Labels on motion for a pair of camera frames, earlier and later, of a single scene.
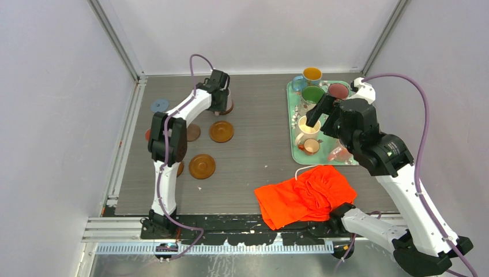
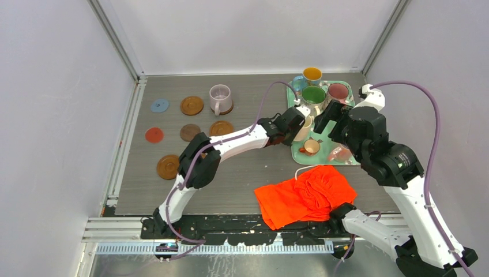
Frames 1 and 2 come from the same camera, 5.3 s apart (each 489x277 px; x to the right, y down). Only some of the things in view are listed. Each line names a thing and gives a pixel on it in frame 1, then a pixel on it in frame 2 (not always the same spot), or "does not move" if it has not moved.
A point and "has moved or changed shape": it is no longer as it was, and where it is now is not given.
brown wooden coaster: (221, 131) does not move
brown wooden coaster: (229, 111) does not move
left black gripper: (221, 108) -> (289, 141)
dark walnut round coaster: (193, 132) does not move
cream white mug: (307, 132) has moved or changed shape
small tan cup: (311, 146) does not move
